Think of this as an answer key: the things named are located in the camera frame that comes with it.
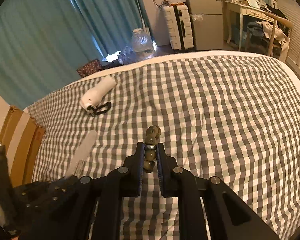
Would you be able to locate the white mattress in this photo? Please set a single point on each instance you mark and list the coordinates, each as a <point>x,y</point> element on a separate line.
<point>215,52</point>

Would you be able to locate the wooden chair with clothes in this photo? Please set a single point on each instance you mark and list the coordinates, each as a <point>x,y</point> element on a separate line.
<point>272,32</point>

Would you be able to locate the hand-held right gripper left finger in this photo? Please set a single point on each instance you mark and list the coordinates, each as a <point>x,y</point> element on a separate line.
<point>140,170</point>

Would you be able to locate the pack of water bottles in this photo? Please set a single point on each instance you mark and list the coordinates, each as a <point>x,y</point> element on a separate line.
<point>126,55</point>

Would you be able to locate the dark patterned bag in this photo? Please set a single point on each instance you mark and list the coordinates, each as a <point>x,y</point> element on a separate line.
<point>90,67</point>

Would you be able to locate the brown cardboard box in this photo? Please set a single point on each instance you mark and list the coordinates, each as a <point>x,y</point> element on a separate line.
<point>22,140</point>

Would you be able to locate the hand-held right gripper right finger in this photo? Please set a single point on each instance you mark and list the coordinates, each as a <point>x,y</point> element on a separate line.
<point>160,170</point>

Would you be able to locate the large clear water jug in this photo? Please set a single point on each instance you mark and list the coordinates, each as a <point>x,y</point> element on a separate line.
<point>142,45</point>

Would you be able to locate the white handheld device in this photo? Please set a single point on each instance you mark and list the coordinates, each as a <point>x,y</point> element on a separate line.
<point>97,92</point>

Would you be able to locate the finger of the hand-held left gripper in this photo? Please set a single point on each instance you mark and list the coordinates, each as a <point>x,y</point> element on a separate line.
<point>47,192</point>

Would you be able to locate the white dressing table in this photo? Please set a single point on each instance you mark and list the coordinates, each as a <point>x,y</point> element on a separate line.
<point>250,11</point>

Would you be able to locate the white suitcase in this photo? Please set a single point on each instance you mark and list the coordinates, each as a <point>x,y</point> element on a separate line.
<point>175,27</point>

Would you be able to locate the white louvered wardrobe doors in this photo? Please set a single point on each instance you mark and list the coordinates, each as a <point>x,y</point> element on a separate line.
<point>297,42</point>

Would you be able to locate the small grey fridge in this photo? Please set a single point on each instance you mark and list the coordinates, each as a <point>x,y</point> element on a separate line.
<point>207,17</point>

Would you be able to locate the grey checked bed sheet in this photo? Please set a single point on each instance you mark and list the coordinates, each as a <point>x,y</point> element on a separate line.
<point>215,117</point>

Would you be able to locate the black clothes heap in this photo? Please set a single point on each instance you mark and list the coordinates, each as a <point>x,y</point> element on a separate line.
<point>110,63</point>

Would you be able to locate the grey comb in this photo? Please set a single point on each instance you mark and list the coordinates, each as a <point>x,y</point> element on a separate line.
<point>82,152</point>

